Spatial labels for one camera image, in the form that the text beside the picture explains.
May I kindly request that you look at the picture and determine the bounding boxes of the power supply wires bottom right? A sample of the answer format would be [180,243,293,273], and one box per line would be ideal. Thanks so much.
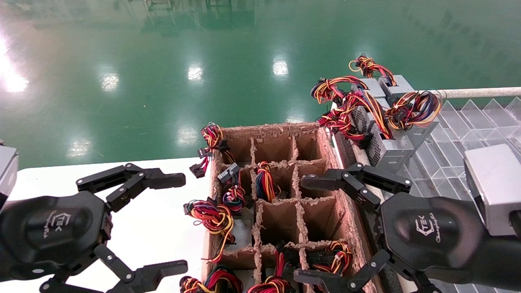
[305,240,354,275]

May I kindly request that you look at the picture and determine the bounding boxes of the power supply with wire bundle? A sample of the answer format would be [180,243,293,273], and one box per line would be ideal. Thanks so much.
[246,240,298,293]

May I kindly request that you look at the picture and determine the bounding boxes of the brown cardboard divider box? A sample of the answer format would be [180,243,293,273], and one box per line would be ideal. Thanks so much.
[201,122,377,293]

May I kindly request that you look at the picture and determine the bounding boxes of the stacked grey power supply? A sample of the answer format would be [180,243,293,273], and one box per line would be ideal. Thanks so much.
[385,90,443,163]
[349,54,416,107]
[311,76,387,135]
[317,90,416,173]

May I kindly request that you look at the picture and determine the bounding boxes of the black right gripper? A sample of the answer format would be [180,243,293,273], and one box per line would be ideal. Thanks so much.
[293,163,521,293]

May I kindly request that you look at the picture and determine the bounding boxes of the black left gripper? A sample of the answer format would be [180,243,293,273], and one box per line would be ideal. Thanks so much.
[0,190,113,282]

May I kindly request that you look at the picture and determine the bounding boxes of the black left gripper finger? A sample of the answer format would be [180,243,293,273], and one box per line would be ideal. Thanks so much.
[39,243,189,293]
[76,163,186,212]

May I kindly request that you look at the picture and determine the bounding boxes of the power supply, big wire bundle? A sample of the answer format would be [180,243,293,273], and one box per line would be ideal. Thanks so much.
[184,197,253,264]

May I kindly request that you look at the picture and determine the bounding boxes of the power supply wires bottom left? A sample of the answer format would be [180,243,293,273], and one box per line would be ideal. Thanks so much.
[179,265,245,293]

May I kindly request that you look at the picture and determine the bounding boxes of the grey power supply with wires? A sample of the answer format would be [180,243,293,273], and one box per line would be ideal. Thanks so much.
[255,162,281,203]

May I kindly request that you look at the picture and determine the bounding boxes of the power supply, small wire bundle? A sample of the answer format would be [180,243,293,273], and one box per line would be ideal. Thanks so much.
[222,184,247,215]

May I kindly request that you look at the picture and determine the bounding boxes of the power supply wires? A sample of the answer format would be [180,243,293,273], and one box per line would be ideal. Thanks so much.
[189,122,241,184]
[305,240,354,275]
[179,265,245,293]

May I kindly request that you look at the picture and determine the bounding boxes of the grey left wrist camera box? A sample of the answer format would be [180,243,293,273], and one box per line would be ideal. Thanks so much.
[0,145,19,208]

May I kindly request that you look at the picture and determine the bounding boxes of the beige side rail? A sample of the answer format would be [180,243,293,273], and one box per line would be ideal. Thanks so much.
[352,144,385,202]

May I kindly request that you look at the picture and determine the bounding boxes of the white pipe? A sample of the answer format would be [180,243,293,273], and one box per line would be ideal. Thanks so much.
[431,87,521,99]

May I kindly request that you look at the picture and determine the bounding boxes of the power supply wires upper left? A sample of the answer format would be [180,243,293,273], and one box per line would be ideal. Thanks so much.
[189,122,241,184]

